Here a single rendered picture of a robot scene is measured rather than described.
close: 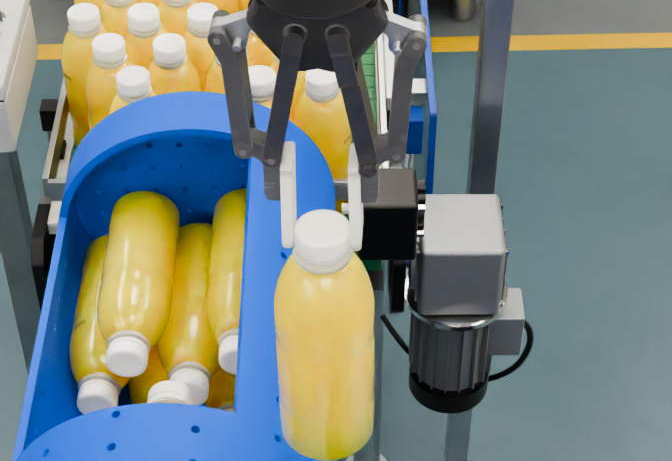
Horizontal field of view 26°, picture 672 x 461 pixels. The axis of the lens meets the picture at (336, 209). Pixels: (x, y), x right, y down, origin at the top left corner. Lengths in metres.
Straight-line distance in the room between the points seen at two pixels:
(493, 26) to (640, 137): 1.46
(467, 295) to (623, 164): 1.46
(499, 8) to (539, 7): 1.81
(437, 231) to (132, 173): 0.48
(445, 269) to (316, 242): 0.89
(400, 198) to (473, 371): 0.40
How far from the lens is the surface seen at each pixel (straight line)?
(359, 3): 0.84
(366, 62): 2.05
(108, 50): 1.75
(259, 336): 1.25
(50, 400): 1.43
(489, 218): 1.87
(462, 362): 1.98
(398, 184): 1.70
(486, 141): 2.09
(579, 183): 3.24
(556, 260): 3.06
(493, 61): 2.00
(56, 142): 1.83
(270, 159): 0.93
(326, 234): 0.97
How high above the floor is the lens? 2.14
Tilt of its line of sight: 43 degrees down
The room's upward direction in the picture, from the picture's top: straight up
